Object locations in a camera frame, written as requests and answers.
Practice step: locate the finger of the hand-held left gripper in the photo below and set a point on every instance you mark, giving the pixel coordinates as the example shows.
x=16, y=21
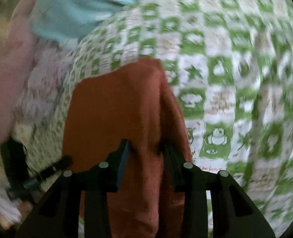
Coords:
x=51, y=169

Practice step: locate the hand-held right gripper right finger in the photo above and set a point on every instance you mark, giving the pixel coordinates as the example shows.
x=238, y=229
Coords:
x=172, y=166

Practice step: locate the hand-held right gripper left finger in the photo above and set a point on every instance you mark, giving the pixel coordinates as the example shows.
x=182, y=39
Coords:
x=123, y=164

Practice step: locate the rust orange sweater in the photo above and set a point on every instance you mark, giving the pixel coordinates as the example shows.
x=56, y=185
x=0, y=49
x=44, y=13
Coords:
x=116, y=119

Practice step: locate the green white checked blanket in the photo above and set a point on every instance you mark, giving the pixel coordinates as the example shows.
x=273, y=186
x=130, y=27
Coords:
x=223, y=99

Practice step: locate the pink quilt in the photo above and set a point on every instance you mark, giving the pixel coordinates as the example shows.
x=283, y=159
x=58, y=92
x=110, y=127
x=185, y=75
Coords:
x=7, y=79

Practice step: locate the pale floral bed sheet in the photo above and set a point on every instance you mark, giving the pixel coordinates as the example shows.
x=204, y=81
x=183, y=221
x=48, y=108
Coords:
x=44, y=79

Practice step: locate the light blue floral quilt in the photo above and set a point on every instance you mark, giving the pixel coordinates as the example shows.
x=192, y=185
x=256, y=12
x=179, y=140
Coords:
x=82, y=10

